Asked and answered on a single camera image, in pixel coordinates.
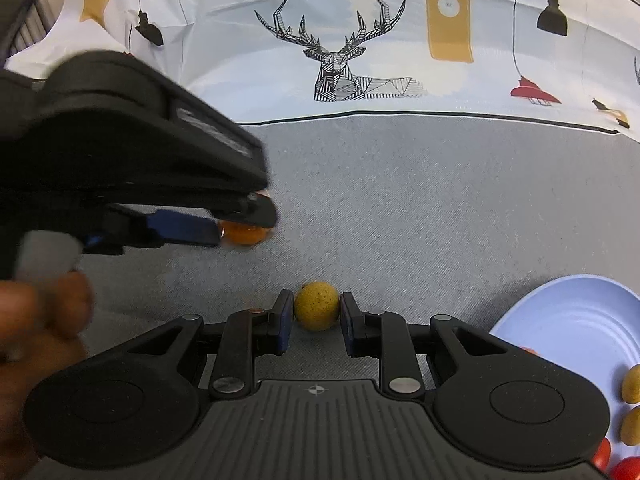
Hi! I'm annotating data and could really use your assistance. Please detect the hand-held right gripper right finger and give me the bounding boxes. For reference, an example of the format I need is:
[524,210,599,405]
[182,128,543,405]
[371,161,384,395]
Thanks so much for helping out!
[340,292,521,397]

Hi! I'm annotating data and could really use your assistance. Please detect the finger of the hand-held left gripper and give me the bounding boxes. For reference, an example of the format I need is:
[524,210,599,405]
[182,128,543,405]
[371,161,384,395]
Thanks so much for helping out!
[82,204,223,256]
[200,187,278,233]

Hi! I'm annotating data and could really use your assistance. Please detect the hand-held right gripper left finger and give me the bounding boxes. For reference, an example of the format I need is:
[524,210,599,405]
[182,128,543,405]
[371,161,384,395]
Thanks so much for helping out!
[117,289,295,400]

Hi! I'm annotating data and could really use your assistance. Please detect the orange mandarin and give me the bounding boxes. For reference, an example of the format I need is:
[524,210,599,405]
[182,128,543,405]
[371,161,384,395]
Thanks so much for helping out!
[217,219,273,247]

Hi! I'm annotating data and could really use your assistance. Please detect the small yellow fruit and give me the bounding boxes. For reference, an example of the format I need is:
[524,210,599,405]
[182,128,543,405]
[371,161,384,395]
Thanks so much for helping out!
[294,281,342,332]
[620,406,640,446]
[620,364,640,403]

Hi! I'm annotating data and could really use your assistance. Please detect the light blue plate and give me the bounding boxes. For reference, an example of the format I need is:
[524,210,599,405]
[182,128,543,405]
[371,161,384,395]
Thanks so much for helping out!
[487,274,640,480]

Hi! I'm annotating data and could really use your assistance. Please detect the person's left hand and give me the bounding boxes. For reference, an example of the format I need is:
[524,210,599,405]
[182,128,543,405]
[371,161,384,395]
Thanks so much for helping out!
[0,270,96,480]

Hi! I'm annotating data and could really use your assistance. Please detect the white printed deer cloth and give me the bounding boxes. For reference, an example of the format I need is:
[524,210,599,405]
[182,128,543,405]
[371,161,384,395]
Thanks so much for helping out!
[5,0,640,143]

